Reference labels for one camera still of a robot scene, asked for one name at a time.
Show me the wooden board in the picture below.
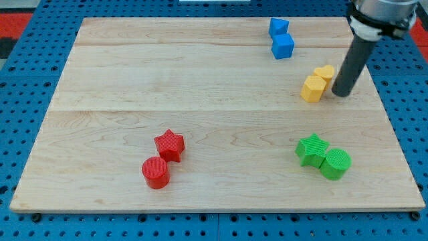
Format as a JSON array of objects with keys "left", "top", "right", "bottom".
[{"left": 10, "top": 17, "right": 425, "bottom": 214}]

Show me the red cylinder block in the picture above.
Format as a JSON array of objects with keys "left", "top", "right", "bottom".
[{"left": 141, "top": 157, "right": 170, "bottom": 189}]

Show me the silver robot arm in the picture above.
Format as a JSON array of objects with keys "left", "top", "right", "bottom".
[{"left": 332, "top": 0, "right": 418, "bottom": 97}]

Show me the yellow heart block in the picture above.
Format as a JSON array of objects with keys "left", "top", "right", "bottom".
[{"left": 313, "top": 65, "right": 335, "bottom": 91}]

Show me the yellow hexagon block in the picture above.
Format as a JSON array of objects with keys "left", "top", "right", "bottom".
[{"left": 300, "top": 76, "right": 327, "bottom": 102}]

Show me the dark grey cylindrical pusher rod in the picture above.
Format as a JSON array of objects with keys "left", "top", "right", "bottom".
[{"left": 332, "top": 35, "right": 376, "bottom": 97}]

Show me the red star block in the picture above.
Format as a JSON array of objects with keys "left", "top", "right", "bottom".
[{"left": 154, "top": 129, "right": 185, "bottom": 163}]

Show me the green star block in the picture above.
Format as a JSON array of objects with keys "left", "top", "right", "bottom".
[{"left": 295, "top": 133, "right": 330, "bottom": 169}]

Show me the green cylinder block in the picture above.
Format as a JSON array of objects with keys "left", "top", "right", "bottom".
[{"left": 320, "top": 149, "right": 352, "bottom": 181}]

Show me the blue cube block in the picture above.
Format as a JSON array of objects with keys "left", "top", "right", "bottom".
[{"left": 271, "top": 33, "right": 294, "bottom": 60}]

